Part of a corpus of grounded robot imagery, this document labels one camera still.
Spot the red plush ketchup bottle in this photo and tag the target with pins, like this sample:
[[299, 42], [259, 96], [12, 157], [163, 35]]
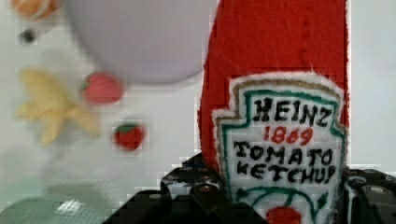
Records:
[[273, 113]]

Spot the orange slice toy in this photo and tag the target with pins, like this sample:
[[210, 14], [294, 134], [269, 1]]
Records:
[[35, 9]]

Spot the lavender round plate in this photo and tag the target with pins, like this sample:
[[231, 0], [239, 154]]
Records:
[[144, 41]]

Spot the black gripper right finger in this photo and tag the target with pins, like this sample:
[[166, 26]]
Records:
[[369, 197]]

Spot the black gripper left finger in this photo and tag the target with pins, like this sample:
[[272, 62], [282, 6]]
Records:
[[190, 194]]

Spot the pink strawberry toy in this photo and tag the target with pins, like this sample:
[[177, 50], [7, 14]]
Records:
[[102, 88]]

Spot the red strawberry toy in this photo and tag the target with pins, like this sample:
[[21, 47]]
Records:
[[129, 136]]

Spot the peeled banana toy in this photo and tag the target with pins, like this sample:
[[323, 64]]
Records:
[[53, 105]]

